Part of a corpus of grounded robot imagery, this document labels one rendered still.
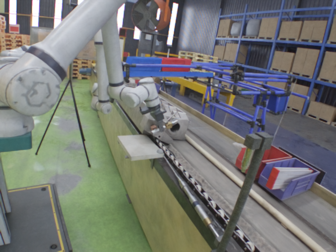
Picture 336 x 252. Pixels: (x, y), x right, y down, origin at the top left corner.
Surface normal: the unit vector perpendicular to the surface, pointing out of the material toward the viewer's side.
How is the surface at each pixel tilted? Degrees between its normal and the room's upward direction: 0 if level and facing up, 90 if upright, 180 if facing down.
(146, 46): 90
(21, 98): 94
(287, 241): 0
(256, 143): 90
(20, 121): 68
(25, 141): 90
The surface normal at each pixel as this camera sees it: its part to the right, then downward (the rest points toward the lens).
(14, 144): 0.57, 0.36
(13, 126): 0.71, -0.03
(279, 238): 0.16, -0.93
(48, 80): 0.82, 0.34
